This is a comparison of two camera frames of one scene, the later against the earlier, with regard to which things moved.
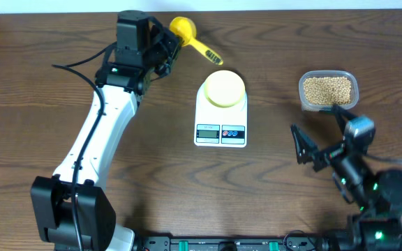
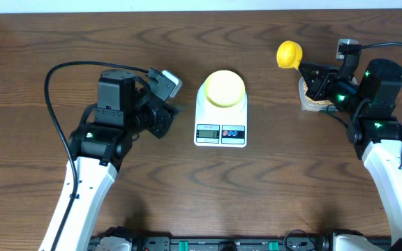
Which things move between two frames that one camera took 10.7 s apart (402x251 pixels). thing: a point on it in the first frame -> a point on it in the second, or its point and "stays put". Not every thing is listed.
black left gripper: [173, 43] -> [163, 117]
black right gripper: [327, 155] -> [322, 81]
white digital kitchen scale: [217, 126] stays put
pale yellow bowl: [224, 88] stays put
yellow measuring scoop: [185, 28] -> [289, 54]
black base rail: [232, 243] stays put
